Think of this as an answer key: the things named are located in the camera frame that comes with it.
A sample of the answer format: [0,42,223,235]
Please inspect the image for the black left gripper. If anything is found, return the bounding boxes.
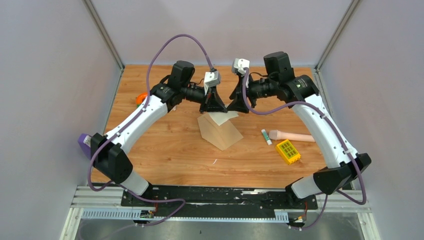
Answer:
[181,83,228,115]

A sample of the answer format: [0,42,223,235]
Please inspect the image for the purple box with card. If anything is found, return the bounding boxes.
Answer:
[77,133,92,159]

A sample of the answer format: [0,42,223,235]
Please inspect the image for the yellow building block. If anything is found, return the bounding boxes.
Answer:
[275,139,301,165]

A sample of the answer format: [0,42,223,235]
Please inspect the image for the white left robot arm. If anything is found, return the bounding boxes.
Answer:
[90,60,228,207]

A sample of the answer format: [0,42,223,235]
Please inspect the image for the lined letter paper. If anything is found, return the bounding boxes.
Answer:
[208,111,239,126]

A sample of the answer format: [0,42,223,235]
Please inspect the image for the white green glue stick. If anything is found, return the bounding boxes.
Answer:
[261,129,272,146]

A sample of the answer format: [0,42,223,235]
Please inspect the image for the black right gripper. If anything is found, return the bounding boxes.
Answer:
[227,73,278,113]

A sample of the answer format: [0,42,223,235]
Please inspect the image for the orange curved toy track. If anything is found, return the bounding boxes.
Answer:
[135,92,149,108]

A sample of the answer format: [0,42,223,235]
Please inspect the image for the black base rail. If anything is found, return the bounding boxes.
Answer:
[121,185,318,219]

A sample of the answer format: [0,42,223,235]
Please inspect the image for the white slotted cable duct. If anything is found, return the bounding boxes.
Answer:
[81,208,289,224]

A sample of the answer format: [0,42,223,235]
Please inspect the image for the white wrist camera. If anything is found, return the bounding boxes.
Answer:
[203,70,221,95]
[231,58,250,76]

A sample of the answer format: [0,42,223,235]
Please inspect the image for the pink toy microphone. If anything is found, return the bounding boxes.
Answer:
[268,130,315,143]

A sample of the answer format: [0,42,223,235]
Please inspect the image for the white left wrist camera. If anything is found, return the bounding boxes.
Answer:
[203,70,221,95]

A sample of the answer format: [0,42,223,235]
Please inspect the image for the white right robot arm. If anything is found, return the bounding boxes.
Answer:
[228,51,372,209]

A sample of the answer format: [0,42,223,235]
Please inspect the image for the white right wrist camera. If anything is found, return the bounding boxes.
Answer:
[231,58,250,76]

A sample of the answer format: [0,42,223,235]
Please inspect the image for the tan paper envelope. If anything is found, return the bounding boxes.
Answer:
[197,113,244,151]

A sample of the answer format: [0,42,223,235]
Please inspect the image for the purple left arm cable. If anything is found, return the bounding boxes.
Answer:
[87,34,216,229]

